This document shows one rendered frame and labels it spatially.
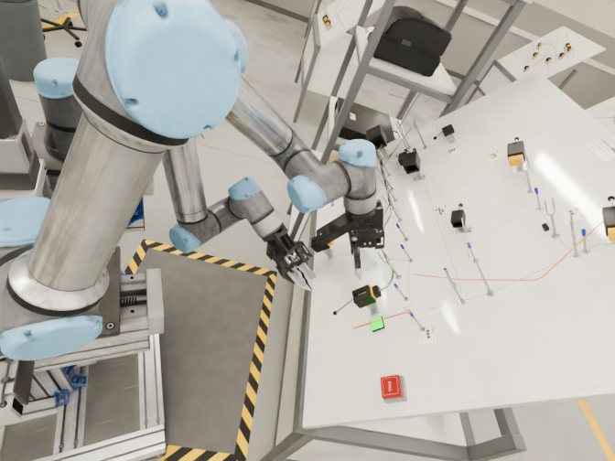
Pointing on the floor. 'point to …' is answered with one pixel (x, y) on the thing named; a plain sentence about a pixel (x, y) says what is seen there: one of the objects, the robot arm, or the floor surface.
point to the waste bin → (21, 38)
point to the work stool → (63, 24)
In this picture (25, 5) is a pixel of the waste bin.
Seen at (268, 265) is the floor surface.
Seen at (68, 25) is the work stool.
